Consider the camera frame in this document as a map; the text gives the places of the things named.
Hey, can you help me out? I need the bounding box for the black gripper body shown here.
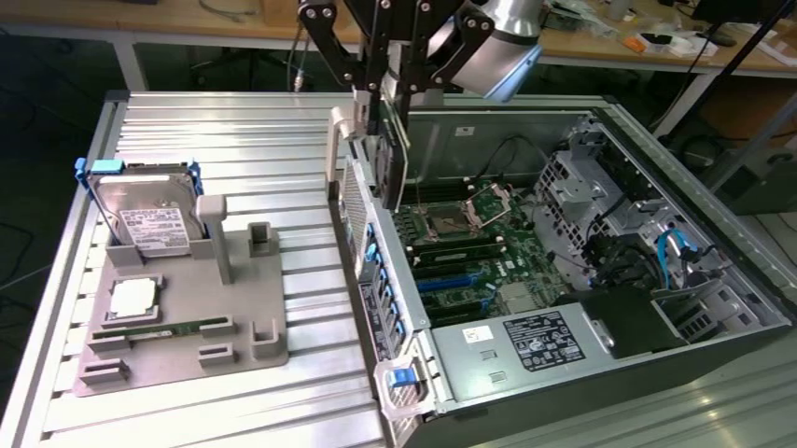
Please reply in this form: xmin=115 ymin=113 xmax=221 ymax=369
xmin=339 ymin=0 xmax=462 ymax=30

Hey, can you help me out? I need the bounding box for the graphics card green board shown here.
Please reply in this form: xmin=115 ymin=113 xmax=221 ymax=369
xmin=350 ymin=68 xmax=414 ymax=212

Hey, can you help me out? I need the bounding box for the wooden desk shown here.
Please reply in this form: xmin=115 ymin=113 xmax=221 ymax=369
xmin=0 ymin=0 xmax=797 ymax=137

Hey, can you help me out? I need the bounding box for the metal socket cover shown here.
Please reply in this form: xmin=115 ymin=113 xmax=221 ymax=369
xmin=463 ymin=180 xmax=523 ymax=226

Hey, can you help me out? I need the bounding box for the metal disk bay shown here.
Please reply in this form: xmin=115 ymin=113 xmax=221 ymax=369
xmin=533 ymin=147 xmax=631 ymax=228

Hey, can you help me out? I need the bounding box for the CPU socket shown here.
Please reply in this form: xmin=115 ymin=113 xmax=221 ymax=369
xmin=415 ymin=203 xmax=486 ymax=245

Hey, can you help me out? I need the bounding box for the black tripod pole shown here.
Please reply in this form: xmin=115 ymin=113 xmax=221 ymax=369
xmin=646 ymin=0 xmax=781 ymax=137

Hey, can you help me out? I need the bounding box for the blue disk caddy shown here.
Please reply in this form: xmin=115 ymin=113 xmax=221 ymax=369
xmin=71 ymin=156 xmax=205 ymax=248

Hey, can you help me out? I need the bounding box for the silver hard disk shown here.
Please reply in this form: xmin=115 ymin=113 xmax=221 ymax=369
xmin=91 ymin=172 xmax=201 ymax=259

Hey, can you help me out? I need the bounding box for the black RAM stick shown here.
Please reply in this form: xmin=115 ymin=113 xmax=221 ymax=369
xmin=412 ymin=248 xmax=507 ymax=268

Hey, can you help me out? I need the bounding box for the green motherboard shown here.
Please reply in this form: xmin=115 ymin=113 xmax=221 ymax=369
xmin=391 ymin=175 xmax=578 ymax=329

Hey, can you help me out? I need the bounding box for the blue expansion slot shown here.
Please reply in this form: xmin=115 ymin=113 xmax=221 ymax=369
xmin=415 ymin=273 xmax=482 ymax=294

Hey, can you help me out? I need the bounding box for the black box device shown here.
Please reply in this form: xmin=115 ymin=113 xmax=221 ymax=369
xmin=714 ymin=152 xmax=797 ymax=217

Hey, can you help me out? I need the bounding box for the silver chipset heat sink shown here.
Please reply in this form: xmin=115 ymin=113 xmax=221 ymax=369
xmin=495 ymin=283 xmax=542 ymax=315

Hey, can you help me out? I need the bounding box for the silver CPU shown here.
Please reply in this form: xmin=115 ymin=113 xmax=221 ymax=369
xmin=107 ymin=278 xmax=161 ymax=319

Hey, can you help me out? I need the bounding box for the green RAM stick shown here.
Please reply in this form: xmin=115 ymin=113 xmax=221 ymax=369
xmin=121 ymin=320 xmax=208 ymax=341

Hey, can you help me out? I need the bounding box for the grey power supply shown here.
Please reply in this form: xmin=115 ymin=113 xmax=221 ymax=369
xmin=427 ymin=301 xmax=619 ymax=403

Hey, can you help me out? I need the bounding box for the grey parts rack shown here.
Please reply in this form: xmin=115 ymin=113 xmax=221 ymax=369
xmin=71 ymin=193 xmax=292 ymax=399

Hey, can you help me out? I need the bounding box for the black grey PC case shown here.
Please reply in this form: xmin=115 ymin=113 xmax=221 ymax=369
xmin=324 ymin=105 xmax=797 ymax=448

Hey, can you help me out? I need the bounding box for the grey hanging cable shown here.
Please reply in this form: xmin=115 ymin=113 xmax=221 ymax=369
xmin=287 ymin=22 xmax=311 ymax=93

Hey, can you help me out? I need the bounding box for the black looped wire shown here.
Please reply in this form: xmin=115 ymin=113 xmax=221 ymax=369
xmin=476 ymin=133 xmax=557 ymax=184

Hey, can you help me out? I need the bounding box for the blue disk wire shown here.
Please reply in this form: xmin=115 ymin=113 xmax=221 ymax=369
xmin=651 ymin=222 xmax=694 ymax=294

